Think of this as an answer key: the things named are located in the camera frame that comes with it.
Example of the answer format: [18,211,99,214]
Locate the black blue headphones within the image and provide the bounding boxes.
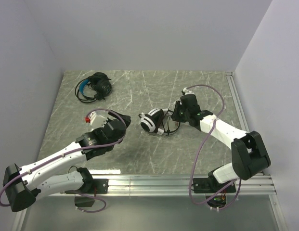
[75,72,112,103]

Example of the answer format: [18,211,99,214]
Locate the black headphone cable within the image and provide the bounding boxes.
[75,79,103,104]

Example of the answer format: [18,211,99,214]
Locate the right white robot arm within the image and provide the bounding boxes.
[171,94,271,193]

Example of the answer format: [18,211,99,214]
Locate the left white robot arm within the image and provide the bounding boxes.
[0,109,131,212]

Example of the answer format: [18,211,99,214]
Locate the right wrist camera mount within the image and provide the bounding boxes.
[182,88,194,95]

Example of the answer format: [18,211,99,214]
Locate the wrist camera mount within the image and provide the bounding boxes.
[182,88,194,95]
[85,112,108,129]

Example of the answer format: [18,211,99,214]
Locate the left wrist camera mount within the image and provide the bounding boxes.
[85,112,108,129]

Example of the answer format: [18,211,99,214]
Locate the aluminium right side rail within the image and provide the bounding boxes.
[225,71,263,174]

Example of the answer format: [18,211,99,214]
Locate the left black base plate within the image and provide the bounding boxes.
[89,179,109,194]

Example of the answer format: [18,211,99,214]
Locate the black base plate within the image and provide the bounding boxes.
[192,177,231,193]
[89,179,109,194]

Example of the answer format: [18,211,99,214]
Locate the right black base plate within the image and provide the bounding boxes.
[192,177,231,193]

